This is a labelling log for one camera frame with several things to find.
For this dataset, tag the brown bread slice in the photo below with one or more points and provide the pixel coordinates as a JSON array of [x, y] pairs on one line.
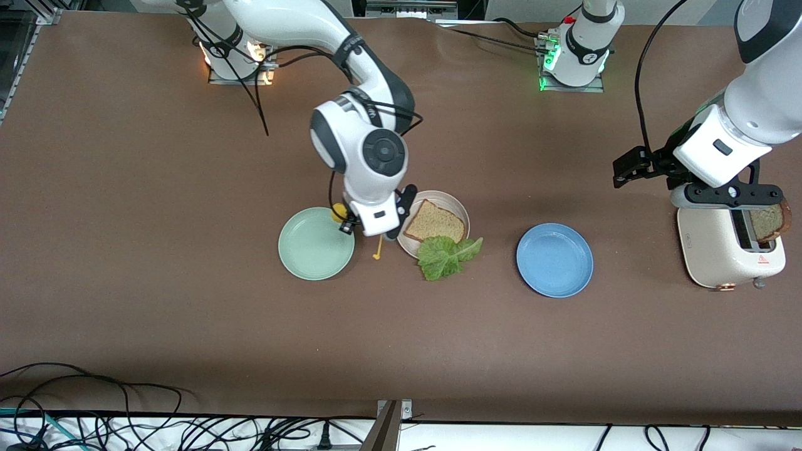
[[767, 224], [435, 222]]

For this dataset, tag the black equipment rack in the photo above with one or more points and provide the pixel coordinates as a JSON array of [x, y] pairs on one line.
[[470, 7]]

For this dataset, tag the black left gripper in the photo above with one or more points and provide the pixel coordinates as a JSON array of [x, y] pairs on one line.
[[664, 164]]

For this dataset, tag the yellow mustard squeeze bottle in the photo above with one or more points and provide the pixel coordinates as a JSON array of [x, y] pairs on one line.
[[339, 212]]

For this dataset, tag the black power plug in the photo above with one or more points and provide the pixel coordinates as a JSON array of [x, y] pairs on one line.
[[324, 438]]

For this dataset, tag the blue plate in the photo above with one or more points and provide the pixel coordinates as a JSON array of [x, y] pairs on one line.
[[554, 260]]

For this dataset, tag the beige plate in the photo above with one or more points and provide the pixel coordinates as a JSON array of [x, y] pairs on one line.
[[451, 202]]

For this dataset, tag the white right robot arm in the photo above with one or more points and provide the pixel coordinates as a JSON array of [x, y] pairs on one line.
[[363, 191]]

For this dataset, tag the mint green plate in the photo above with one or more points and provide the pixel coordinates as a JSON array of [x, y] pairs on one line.
[[313, 247]]

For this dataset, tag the aluminium profile post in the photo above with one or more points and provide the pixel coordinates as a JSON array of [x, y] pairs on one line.
[[387, 432]]

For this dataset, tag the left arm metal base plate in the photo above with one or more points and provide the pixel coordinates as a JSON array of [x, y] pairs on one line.
[[573, 89]]

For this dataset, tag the green lettuce leaf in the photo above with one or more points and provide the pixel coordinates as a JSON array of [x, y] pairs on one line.
[[442, 260]]

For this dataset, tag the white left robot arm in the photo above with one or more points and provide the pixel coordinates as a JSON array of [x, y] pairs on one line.
[[586, 56]]

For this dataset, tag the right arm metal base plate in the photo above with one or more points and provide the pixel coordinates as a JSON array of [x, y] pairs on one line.
[[263, 80]]

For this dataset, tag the white toaster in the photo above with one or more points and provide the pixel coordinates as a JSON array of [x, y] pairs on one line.
[[708, 250]]

